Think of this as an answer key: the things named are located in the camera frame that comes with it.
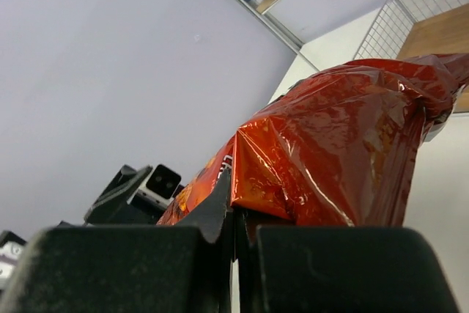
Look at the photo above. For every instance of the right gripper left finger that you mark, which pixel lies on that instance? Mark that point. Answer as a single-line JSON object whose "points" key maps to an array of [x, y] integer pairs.
{"points": [[185, 267]]}

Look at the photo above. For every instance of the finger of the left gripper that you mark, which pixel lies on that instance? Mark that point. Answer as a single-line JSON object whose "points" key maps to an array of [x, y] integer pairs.
{"points": [[112, 207]]}

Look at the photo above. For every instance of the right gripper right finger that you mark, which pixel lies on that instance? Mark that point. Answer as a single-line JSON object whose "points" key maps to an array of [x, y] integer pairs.
{"points": [[285, 268]]}

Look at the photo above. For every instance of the large red Doritos bag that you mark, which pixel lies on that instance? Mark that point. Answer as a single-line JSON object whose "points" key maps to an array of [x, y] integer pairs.
{"points": [[339, 148]]}

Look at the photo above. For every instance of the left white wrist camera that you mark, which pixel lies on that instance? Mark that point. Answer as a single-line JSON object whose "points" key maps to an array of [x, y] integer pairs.
{"points": [[159, 186]]}

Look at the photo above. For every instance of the white wire wooden shelf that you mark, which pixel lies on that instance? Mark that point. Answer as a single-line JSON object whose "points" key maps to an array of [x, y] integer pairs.
{"points": [[325, 33]]}

